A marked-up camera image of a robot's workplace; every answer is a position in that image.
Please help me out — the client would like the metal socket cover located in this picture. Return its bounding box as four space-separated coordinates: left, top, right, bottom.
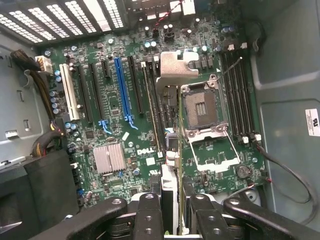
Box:
186 129 242 174

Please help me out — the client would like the round coin cell battery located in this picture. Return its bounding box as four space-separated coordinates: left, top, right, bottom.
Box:
235 164 254 180

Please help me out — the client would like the silver finned heat sink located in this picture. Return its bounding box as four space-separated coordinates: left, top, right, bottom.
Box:
93 142 128 175

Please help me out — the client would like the green Dell motherboard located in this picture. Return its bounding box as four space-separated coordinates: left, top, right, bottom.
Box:
41 14 268 209

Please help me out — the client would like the black RAM slot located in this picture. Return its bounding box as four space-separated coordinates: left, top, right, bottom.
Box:
236 48 255 143
141 61 164 159
242 47 262 143
221 49 242 145
228 49 249 145
147 56 167 151

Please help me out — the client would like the black plastic fan shroud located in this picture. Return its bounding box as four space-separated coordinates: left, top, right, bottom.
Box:
0 149 81 240

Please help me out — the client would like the CPU socket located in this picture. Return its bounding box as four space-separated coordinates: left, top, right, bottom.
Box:
179 81 230 138

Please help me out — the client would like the long black expansion slot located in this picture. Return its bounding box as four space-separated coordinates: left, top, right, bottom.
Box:
76 64 94 124
89 62 105 121
126 55 145 115

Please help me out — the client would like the blue expansion slot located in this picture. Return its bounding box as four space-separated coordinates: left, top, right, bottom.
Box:
113 56 139 131

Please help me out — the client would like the white certification sticker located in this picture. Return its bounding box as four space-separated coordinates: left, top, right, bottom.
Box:
304 107 320 137

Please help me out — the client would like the white expansion slot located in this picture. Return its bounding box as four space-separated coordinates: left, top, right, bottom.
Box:
59 62 81 121

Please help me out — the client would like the short black expansion slot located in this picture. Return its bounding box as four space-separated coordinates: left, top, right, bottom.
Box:
101 59 113 79

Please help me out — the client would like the metal locking lever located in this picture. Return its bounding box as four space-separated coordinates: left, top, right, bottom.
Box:
216 56 243 81

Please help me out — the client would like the open black PC case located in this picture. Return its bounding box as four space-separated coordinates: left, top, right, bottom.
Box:
0 0 320 240

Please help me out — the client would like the white power connector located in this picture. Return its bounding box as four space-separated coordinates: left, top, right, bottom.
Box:
34 55 54 75

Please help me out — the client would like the thin black fan wire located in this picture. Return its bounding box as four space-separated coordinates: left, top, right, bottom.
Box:
252 139 320 208

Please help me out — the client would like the black sleeved power wire bundle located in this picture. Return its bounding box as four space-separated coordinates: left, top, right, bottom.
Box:
9 48 63 121
29 117 70 159

